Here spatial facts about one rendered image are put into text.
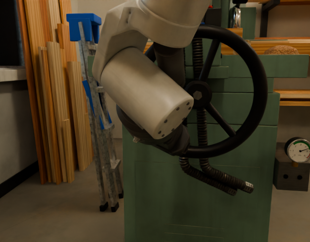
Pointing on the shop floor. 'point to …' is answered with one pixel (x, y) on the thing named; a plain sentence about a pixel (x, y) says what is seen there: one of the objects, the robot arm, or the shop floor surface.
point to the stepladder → (83, 19)
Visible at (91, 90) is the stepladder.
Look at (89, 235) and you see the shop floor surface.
